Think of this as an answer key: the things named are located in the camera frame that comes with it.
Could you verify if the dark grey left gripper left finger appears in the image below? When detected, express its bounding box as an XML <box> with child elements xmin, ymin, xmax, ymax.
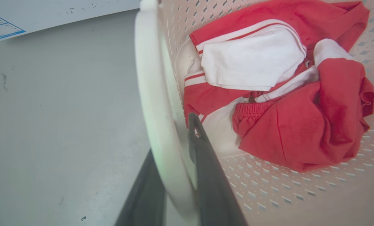
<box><xmin>114</xmin><ymin>149</ymin><xmax>167</xmax><ymax>226</ymax></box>

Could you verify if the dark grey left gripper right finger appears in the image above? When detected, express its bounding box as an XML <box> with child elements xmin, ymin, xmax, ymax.
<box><xmin>188</xmin><ymin>113</ymin><xmax>248</xmax><ymax>226</ymax></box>

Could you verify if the white perforated plastic laundry basket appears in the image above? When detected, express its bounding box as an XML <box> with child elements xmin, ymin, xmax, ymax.
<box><xmin>134</xmin><ymin>0</ymin><xmax>374</xmax><ymax>226</ymax></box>

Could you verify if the red and white garment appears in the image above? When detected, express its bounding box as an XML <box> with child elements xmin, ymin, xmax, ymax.
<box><xmin>183</xmin><ymin>0</ymin><xmax>374</xmax><ymax>173</ymax></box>

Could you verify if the white appliance with blue label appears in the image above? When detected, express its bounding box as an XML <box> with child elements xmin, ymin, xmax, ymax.
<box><xmin>0</xmin><ymin>0</ymin><xmax>141</xmax><ymax>42</ymax></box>

